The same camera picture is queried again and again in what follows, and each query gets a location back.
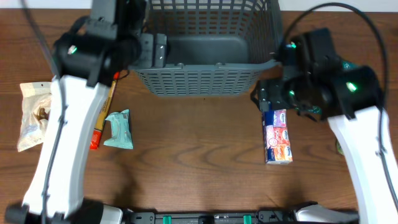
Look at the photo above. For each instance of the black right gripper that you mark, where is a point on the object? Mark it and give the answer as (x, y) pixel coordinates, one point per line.
(270, 96)

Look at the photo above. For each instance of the green lid jar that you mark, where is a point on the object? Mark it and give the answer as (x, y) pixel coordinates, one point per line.
(339, 148)

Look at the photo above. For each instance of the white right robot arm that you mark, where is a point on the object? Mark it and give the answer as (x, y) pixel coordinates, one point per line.
(350, 99)

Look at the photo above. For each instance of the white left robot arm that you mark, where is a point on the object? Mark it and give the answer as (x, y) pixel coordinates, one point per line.
(84, 61)

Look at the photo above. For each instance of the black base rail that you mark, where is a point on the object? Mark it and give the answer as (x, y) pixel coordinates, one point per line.
(259, 217)

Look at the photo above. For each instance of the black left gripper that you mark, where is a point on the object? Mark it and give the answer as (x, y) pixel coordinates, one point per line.
(144, 50)

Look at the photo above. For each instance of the beige paper snack bag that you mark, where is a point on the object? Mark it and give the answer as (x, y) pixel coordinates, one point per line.
(36, 103)

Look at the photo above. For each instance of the mint green snack packet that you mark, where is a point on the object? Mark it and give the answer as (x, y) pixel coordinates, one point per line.
(121, 136)

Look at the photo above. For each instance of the red spaghetti packet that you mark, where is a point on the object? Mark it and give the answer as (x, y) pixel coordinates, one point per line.
(99, 126)

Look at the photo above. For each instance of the colourful tissue multipack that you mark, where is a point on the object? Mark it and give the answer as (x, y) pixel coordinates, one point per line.
(276, 137)

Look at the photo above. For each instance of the grey plastic lattice basket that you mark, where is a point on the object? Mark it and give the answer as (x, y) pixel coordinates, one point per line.
(214, 47)

